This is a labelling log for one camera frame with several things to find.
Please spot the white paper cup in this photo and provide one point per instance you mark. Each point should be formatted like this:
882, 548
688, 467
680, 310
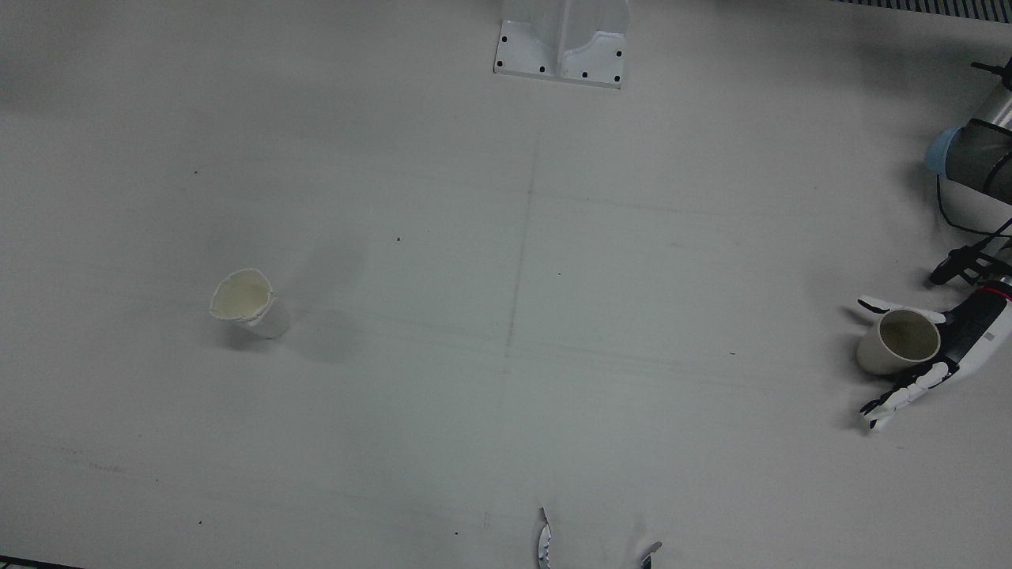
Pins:
265, 320

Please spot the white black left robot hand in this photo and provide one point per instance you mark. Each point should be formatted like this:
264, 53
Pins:
976, 332

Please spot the beige paper cup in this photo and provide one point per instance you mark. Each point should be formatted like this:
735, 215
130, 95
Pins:
877, 356

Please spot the white metal column base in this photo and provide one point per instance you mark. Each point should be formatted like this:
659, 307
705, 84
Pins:
589, 47

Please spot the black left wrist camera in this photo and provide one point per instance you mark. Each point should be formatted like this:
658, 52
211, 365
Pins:
961, 261

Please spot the metal claw grabber tool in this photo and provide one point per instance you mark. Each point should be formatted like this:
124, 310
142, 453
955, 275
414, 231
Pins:
544, 545

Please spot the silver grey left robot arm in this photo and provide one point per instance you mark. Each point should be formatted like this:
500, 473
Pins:
984, 154

